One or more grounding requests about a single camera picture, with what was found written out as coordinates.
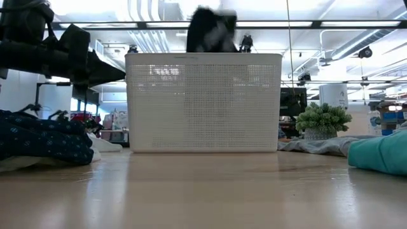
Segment black white-striped garment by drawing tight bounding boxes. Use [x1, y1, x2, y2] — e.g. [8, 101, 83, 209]
[186, 6, 239, 53]

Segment white plastic laundry basket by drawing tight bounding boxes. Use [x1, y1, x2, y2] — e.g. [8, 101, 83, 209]
[125, 52, 283, 153]

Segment stacked blue boxes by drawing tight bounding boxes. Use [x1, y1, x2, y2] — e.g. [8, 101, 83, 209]
[380, 101, 407, 136]

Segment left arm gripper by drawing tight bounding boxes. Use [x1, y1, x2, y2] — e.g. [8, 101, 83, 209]
[59, 24, 127, 87]

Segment white cylindrical appliance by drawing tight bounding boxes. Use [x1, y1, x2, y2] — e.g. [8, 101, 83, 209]
[319, 83, 349, 109]

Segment thin hanging cable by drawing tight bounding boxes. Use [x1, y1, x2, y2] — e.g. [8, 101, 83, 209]
[285, 0, 297, 87]

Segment green potted plant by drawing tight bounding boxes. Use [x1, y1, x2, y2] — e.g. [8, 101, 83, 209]
[295, 101, 353, 141]

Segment grey t-shirt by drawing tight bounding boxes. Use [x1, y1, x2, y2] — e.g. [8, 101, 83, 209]
[277, 135, 379, 157]

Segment teal t-shirt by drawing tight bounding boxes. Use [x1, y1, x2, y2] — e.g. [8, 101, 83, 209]
[347, 128, 407, 177]

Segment small white cloth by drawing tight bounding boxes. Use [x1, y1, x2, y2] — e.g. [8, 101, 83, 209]
[87, 132, 123, 153]

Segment navy dotted garment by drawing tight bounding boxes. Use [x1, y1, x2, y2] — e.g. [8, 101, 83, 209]
[0, 109, 95, 166]

